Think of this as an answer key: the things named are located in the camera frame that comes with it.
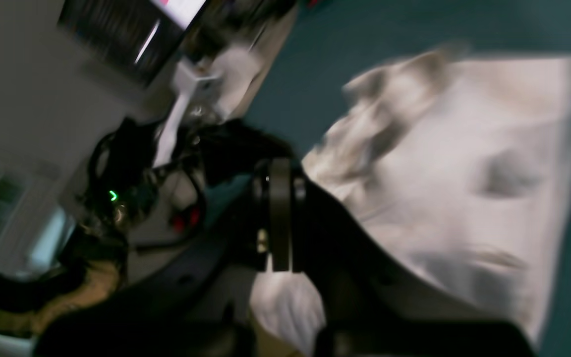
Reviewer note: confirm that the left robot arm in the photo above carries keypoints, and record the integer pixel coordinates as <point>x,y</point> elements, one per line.
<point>123,188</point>

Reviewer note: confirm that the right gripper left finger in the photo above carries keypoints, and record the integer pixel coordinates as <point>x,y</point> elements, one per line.
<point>195,306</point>

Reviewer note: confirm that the teal table cover cloth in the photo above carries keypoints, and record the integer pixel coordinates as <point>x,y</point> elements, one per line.
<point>325,45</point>

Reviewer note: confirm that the white T-shirt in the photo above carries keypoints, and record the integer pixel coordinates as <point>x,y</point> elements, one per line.
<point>460,169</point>

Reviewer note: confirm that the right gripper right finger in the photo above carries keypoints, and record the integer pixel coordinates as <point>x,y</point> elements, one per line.
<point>374,305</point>

